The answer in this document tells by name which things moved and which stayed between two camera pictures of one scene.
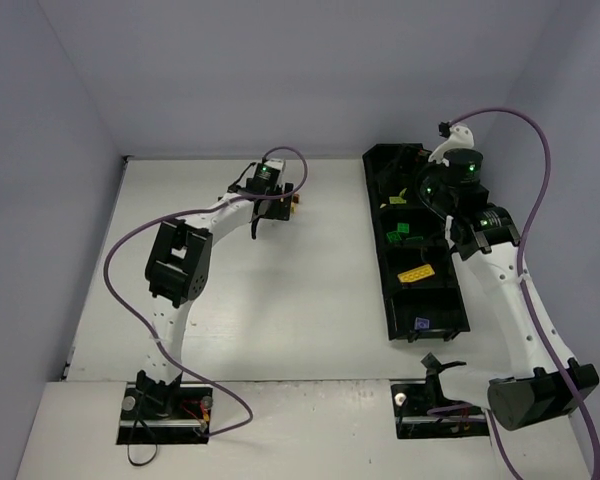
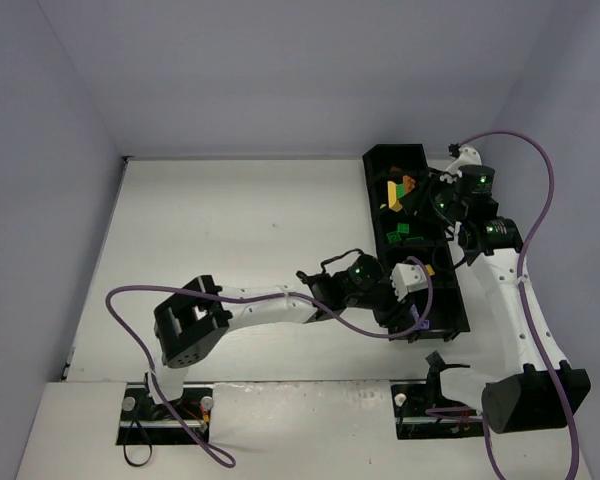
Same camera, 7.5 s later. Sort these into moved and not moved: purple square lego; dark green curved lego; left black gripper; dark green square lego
Moved: left black gripper
Not moved: purple square lego; dark green square lego; dark green curved lego
